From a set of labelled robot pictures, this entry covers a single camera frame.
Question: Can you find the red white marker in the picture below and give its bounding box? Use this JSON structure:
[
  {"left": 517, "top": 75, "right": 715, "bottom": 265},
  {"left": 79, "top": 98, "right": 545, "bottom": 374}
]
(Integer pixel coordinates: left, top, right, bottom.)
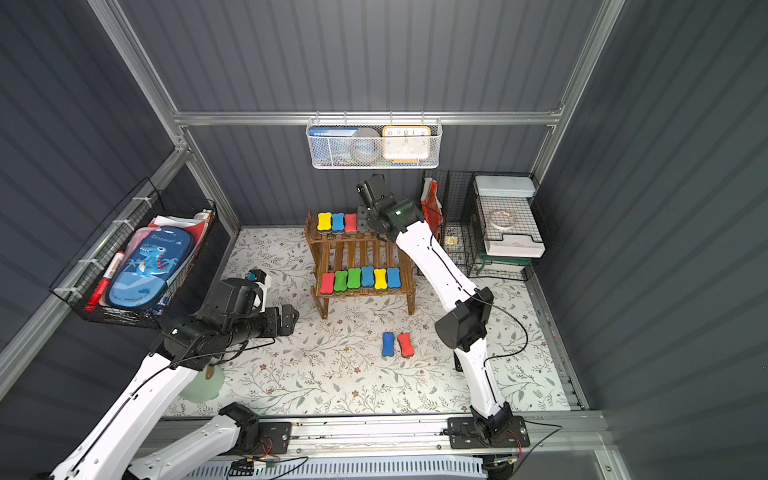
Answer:
[{"left": 84, "top": 251, "right": 125, "bottom": 312}]

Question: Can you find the green eraser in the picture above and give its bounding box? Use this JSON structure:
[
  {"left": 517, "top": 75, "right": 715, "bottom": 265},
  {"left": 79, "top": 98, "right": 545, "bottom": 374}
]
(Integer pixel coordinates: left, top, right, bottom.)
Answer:
[
  {"left": 333, "top": 270, "right": 348, "bottom": 292},
  {"left": 347, "top": 268, "right": 362, "bottom": 289}
]

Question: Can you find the black wire desk organizer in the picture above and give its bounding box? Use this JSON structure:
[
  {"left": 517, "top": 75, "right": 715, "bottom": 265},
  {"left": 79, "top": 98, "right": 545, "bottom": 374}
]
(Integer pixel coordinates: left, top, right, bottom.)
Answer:
[{"left": 422, "top": 170, "right": 547, "bottom": 281}]

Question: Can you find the blue eraser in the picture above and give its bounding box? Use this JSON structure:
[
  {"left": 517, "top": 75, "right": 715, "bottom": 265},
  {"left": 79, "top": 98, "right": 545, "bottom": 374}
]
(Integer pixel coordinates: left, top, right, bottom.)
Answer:
[
  {"left": 386, "top": 267, "right": 402, "bottom": 289},
  {"left": 381, "top": 332, "right": 395, "bottom": 357},
  {"left": 361, "top": 266, "right": 375, "bottom": 288},
  {"left": 331, "top": 213, "right": 345, "bottom": 233}
]

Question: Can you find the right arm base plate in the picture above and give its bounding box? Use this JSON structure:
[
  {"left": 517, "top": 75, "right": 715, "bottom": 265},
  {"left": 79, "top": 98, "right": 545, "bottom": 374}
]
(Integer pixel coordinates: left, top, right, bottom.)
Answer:
[{"left": 442, "top": 415, "right": 531, "bottom": 450}]

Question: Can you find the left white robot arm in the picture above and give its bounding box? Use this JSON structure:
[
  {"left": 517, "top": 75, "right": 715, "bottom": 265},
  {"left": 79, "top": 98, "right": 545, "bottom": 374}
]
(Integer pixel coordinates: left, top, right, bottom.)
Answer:
[{"left": 48, "top": 269, "right": 299, "bottom": 479}]

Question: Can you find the blue box in basket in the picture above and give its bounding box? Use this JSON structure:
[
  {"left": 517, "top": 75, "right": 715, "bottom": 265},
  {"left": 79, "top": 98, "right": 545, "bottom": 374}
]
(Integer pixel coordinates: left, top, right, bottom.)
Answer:
[{"left": 307, "top": 126, "right": 358, "bottom": 168}]

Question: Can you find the wooden two-tier shelf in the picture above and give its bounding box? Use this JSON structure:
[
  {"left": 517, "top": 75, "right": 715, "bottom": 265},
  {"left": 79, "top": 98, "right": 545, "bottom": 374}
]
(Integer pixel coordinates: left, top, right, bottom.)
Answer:
[{"left": 304, "top": 211, "right": 416, "bottom": 319}]

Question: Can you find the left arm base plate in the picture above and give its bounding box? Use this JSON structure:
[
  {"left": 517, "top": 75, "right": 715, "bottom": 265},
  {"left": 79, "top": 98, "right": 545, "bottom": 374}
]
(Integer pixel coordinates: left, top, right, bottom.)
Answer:
[{"left": 237, "top": 422, "right": 293, "bottom": 458}]

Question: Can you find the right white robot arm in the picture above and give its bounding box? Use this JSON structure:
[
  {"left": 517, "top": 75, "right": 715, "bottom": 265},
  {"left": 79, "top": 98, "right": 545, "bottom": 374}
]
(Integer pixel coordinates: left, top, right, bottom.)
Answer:
[{"left": 356, "top": 174, "right": 513, "bottom": 444}]

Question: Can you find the green pencil cup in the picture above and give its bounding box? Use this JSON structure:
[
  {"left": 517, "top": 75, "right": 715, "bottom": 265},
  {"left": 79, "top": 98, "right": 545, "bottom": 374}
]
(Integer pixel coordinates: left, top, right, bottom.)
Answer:
[{"left": 179, "top": 365, "right": 225, "bottom": 404}]

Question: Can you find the black wire side basket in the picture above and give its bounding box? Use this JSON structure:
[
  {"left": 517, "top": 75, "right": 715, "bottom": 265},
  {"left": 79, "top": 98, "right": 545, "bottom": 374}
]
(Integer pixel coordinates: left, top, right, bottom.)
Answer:
[{"left": 50, "top": 179, "right": 217, "bottom": 329}]

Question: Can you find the red eraser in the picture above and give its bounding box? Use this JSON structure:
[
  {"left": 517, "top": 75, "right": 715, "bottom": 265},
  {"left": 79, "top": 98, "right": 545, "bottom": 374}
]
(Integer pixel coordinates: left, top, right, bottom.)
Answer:
[
  {"left": 319, "top": 273, "right": 335, "bottom": 295},
  {"left": 397, "top": 333, "right": 415, "bottom": 358},
  {"left": 344, "top": 214, "right": 358, "bottom": 234}
]

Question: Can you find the blue eraser top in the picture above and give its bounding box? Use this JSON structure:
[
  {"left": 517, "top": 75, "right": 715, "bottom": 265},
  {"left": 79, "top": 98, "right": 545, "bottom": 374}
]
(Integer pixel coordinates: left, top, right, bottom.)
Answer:
[
  {"left": 381, "top": 332, "right": 395, "bottom": 357},
  {"left": 331, "top": 213, "right": 345, "bottom": 233}
]

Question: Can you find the blue dinosaur pencil case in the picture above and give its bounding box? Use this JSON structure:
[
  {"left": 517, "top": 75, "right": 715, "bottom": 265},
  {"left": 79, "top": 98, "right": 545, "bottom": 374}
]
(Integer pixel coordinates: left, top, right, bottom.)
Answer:
[{"left": 106, "top": 226, "right": 193, "bottom": 309}]

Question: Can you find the clear tape roll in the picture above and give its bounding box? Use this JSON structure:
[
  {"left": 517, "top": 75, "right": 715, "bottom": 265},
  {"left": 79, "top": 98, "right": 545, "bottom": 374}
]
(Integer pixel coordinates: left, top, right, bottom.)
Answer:
[{"left": 488, "top": 210, "right": 517, "bottom": 232}]

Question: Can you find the yellow eraser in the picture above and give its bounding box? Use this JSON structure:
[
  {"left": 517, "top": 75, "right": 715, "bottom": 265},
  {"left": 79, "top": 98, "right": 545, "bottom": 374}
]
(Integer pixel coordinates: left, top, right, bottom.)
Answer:
[
  {"left": 373, "top": 268, "right": 388, "bottom": 290},
  {"left": 316, "top": 212, "right": 332, "bottom": 232},
  {"left": 356, "top": 206, "right": 371, "bottom": 234}
]

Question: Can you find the blue eraser bottom far right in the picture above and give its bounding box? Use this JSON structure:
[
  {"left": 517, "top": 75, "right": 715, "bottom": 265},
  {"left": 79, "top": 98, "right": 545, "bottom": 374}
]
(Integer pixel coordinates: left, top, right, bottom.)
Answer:
[{"left": 386, "top": 267, "right": 402, "bottom": 289}]

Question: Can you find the grey tape roll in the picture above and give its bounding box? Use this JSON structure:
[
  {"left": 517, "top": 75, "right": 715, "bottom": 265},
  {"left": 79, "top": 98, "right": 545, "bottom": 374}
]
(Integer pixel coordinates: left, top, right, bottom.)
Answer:
[{"left": 349, "top": 127, "right": 381, "bottom": 165}]

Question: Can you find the white paper tray stack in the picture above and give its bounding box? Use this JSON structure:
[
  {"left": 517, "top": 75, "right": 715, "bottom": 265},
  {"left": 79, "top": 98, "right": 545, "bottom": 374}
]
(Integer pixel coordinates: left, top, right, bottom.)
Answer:
[{"left": 474, "top": 175, "right": 546, "bottom": 259}]

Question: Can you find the white wire hanging basket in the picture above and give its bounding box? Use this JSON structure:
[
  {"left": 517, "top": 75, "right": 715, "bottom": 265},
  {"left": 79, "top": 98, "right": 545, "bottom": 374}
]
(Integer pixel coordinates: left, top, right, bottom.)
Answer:
[{"left": 305, "top": 116, "right": 443, "bottom": 170}]

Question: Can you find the red booklet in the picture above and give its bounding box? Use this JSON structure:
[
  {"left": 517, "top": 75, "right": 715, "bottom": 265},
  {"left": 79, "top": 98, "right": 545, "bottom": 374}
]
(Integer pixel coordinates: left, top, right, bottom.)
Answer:
[{"left": 420, "top": 177, "right": 444, "bottom": 239}]

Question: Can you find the white yellow alarm clock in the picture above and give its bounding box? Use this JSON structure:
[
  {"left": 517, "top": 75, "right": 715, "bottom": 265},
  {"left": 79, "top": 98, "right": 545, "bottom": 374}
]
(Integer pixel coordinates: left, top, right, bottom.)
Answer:
[{"left": 381, "top": 125, "right": 432, "bottom": 163}]

